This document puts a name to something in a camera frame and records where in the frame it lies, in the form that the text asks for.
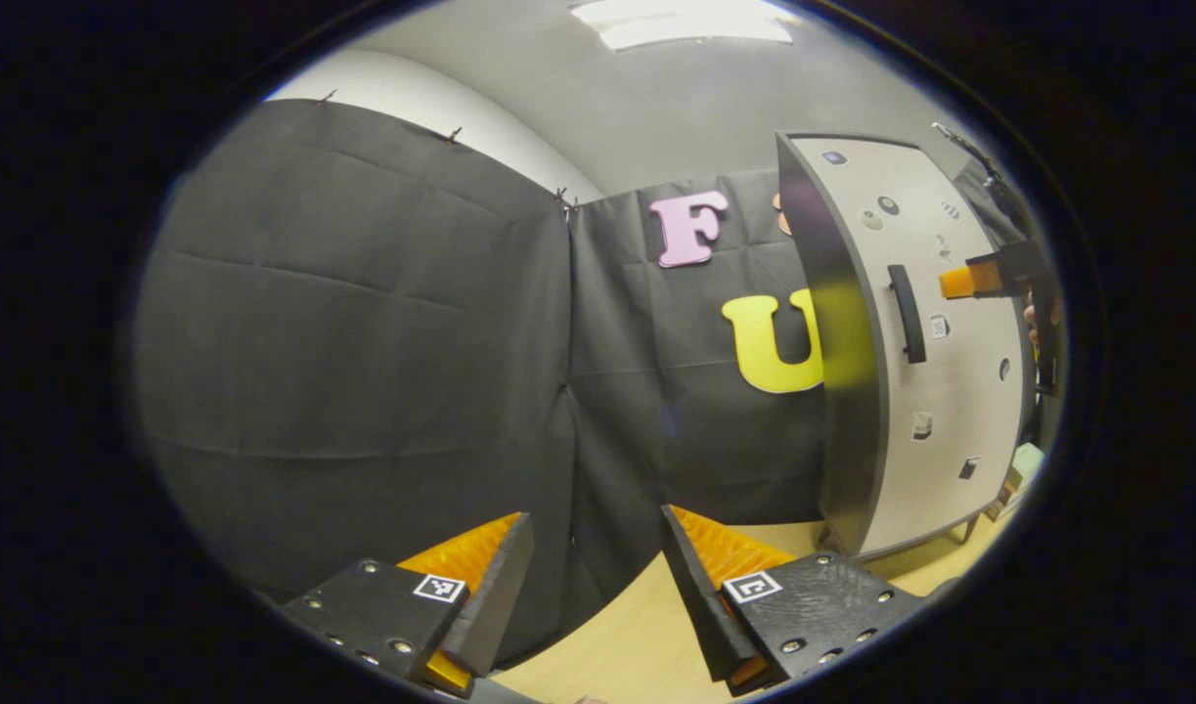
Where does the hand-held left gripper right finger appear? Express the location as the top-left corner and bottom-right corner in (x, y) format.
(660, 505), (926, 697)

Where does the large ceiling light panel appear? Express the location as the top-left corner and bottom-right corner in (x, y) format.
(570, 0), (794, 50)

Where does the black cabinet door handle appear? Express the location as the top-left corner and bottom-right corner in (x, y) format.
(887, 264), (928, 365)

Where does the black backdrop cloth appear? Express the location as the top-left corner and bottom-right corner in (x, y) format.
(133, 98), (1039, 666)

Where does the beige cabinet door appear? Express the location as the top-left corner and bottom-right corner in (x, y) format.
(788, 135), (1036, 558)

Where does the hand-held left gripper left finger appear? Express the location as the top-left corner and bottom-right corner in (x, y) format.
(283, 511), (537, 697)

